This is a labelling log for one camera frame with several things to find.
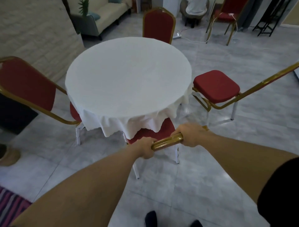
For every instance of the person's black left shoe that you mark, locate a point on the person's black left shoe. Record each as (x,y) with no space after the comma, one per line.
(150,219)

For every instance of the black metal rack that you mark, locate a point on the black metal rack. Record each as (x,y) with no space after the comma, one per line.
(272,16)

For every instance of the white round tablecloth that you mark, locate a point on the white round tablecloth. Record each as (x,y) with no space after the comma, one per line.
(128,79)

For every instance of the person's black shoe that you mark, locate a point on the person's black shoe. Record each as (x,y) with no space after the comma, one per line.
(196,224)
(150,219)

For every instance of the person's right forearm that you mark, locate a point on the person's right forearm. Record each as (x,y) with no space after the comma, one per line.
(238,159)

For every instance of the person's right hand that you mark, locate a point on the person's right hand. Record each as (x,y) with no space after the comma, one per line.
(193,134)

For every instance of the person's left hand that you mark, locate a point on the person's left hand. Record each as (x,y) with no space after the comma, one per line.
(143,147)

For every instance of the dark stool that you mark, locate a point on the dark stool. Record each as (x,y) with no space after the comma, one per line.
(191,21)

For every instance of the striped rug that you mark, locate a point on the striped rug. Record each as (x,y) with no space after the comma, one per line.
(10,207)

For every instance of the person's black sleeve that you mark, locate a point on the person's black sleeve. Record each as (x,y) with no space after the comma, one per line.
(282,196)

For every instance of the cream sofa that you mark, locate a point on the cream sofa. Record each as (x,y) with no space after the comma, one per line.
(105,14)

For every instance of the person's left fingers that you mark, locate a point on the person's left fingers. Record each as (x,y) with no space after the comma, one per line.
(151,140)

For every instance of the teal cushion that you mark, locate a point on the teal cushion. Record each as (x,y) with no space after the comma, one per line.
(94,16)

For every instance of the red chair with gold frame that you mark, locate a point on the red chair with gold frame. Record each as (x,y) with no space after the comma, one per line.
(25,84)
(216,85)
(151,134)
(158,24)
(233,7)

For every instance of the person's left forearm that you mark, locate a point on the person's left forearm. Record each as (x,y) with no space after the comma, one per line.
(88,189)

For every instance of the green potted plant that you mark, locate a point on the green potted plant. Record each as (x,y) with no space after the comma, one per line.
(84,7)

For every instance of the person's black right shoe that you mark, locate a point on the person's black right shoe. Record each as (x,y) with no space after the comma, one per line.
(196,224)

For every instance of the tan shoe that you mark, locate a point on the tan shoe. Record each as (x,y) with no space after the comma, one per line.
(9,155)

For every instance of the white power strip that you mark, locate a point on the white power strip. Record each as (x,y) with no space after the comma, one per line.
(177,35)

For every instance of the black floor mat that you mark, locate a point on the black floor mat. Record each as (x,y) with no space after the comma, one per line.
(14,114)

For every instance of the person's right fingers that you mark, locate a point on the person's right fingers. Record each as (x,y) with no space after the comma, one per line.
(180,131)

